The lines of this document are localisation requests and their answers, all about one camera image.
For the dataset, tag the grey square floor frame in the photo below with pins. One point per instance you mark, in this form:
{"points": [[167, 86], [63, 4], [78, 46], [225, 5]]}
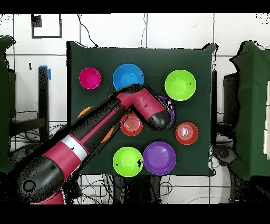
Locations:
{"points": [[46, 37]]}

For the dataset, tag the orange-red plastic bowl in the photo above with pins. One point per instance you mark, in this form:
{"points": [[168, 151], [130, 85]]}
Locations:
{"points": [[186, 139], [128, 126]]}

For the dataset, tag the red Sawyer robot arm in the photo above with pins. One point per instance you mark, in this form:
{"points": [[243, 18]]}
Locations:
{"points": [[84, 135]]}

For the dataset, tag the purple plastic bowl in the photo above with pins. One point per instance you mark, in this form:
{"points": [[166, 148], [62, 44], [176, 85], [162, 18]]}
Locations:
{"points": [[172, 118], [159, 158]]}

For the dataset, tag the black pedestal foot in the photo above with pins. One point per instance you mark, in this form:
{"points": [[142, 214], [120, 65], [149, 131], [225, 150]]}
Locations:
{"points": [[23, 151], [223, 153]]}

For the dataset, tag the pink plastic bowl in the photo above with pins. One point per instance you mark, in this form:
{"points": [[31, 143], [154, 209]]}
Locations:
{"points": [[90, 78]]}

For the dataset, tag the small black floor object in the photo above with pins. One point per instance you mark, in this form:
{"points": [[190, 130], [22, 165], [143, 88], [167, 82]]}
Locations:
{"points": [[30, 66]]}

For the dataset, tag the large orange plastic bowl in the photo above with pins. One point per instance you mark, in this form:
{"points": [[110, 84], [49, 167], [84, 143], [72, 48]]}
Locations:
{"points": [[108, 135]]}

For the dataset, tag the blue plastic bowl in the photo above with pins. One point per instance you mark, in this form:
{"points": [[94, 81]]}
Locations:
{"points": [[127, 75]]}

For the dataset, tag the green cloth side table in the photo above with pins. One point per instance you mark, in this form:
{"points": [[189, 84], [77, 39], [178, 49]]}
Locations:
{"points": [[253, 105], [4, 84]]}

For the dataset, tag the green plastic bowl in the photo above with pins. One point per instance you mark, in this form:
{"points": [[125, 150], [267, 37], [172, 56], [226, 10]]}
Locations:
{"points": [[180, 85], [127, 161]]}

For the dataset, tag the dark green tablecloth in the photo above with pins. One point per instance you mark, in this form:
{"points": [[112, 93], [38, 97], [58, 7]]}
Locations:
{"points": [[147, 61]]}

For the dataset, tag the black post with blue tape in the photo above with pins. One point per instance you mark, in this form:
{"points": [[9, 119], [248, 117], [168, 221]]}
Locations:
{"points": [[43, 93]]}

